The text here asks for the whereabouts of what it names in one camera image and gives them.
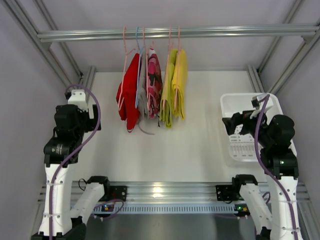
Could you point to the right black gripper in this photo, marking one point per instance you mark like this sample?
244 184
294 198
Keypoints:
235 120

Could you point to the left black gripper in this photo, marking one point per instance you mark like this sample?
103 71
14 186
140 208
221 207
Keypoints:
90 122

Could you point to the yellow trousers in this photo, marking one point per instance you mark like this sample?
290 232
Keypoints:
182 82

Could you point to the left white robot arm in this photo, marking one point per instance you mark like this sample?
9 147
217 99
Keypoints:
61 220

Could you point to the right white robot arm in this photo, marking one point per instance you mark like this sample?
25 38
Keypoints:
272 141

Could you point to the red trousers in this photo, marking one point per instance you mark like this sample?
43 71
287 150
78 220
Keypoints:
128 111

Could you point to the grey trousers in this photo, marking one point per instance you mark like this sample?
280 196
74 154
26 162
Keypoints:
142 103

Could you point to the pink hanger of red trousers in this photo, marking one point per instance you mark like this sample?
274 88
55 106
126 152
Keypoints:
120 101

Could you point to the lime green trousers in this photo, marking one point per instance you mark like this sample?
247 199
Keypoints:
166 105

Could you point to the pink camouflage trousers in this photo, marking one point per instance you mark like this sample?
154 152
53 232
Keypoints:
154 84

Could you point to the pink hanger of camouflage trousers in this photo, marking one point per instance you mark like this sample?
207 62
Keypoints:
146 51

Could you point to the white plastic basket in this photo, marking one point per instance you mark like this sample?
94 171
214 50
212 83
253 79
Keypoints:
241 147

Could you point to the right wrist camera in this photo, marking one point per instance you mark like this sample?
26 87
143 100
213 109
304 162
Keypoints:
258 102

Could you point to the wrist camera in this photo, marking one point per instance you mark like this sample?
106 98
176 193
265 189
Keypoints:
258 102
78 98

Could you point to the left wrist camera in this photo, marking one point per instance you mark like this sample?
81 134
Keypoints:
78 98

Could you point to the right aluminium frame post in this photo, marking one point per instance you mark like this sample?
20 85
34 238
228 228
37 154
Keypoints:
285 55

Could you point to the aluminium frame post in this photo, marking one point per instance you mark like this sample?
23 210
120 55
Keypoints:
285 55
25 22

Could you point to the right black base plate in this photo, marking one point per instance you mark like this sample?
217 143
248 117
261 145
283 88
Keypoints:
227 193

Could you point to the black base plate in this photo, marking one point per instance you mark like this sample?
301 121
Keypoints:
227 193
115 192

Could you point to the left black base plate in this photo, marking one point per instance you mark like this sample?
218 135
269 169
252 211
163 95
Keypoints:
115 192

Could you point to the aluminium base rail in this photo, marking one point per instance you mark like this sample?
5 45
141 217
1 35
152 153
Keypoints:
169 192

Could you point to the grey slotted cable duct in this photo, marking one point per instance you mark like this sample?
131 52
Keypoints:
171 208

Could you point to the aluminium hanging rail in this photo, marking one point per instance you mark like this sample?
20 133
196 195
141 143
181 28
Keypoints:
268 30

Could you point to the left aluminium frame post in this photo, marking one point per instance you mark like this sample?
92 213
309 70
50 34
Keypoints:
25 22

